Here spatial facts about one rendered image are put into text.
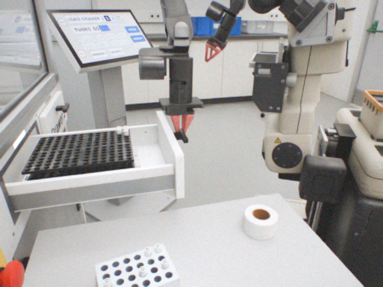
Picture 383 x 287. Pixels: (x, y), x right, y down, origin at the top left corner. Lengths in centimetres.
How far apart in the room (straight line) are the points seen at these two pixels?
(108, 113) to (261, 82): 96
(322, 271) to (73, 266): 46
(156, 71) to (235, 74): 333
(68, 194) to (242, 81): 359
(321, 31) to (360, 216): 56
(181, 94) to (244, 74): 337
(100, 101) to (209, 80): 241
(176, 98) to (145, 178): 21
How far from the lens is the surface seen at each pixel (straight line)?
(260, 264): 59
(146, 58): 67
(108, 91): 162
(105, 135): 75
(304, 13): 80
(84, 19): 159
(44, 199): 63
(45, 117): 88
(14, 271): 45
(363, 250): 110
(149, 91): 372
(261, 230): 61
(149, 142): 83
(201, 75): 381
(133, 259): 54
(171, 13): 71
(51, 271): 61
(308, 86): 102
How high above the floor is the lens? 119
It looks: 26 degrees down
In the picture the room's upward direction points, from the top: straight up
